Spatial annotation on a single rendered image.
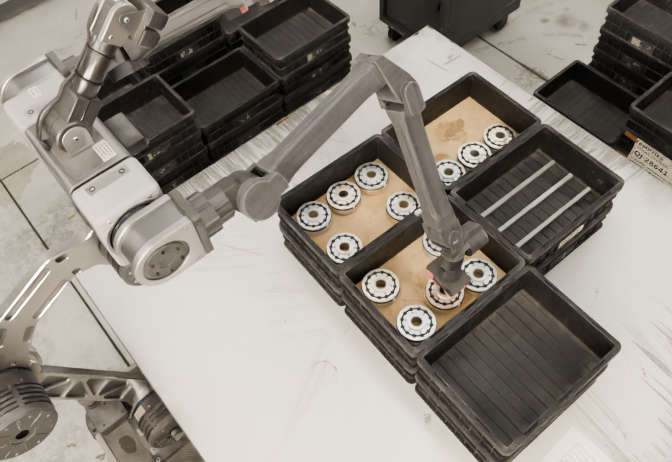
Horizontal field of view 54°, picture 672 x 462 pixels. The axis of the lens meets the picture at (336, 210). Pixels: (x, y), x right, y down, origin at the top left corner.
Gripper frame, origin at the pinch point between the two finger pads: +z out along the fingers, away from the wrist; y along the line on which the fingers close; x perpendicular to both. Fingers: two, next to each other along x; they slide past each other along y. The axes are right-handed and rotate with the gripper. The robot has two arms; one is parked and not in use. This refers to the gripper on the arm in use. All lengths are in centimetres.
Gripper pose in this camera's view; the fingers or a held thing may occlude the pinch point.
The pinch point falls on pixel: (445, 289)
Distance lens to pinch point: 176.7
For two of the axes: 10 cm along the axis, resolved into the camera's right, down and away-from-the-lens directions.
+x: -7.8, 5.3, -3.2
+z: 0.4, 5.6, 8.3
